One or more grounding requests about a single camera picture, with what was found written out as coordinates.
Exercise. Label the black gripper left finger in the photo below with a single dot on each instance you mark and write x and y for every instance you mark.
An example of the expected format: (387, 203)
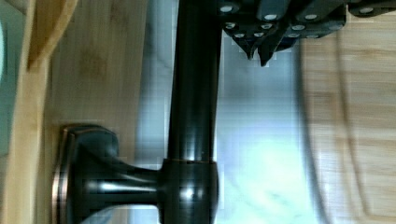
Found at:
(255, 25)

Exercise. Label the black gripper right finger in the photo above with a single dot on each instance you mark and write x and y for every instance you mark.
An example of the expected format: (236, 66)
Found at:
(294, 19)

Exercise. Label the wooden cutting board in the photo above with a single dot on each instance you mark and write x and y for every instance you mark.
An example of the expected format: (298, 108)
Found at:
(349, 91)

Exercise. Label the black drawer handle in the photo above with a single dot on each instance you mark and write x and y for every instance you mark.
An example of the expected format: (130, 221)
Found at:
(90, 179)

